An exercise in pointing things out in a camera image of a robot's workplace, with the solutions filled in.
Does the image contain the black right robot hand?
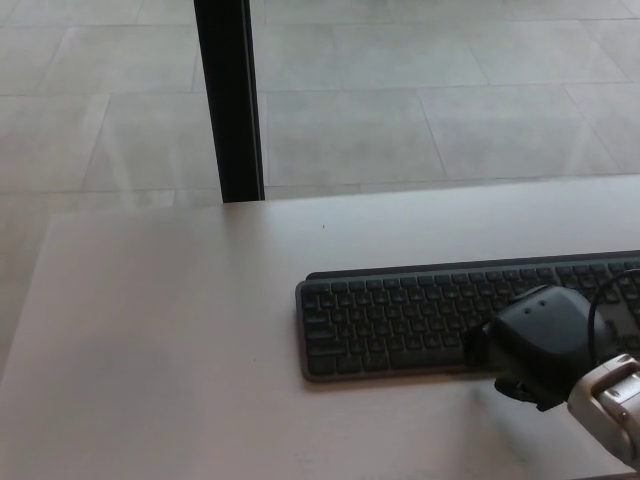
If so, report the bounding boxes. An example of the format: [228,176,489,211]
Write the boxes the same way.
[463,285,610,413]

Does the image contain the black wireless keyboard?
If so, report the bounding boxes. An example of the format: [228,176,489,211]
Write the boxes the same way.
[294,250,640,385]

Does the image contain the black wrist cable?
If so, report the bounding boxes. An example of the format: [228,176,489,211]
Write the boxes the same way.
[587,268,640,362]

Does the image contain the black vertical metal post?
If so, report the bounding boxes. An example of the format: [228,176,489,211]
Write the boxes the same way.
[193,0,266,204]

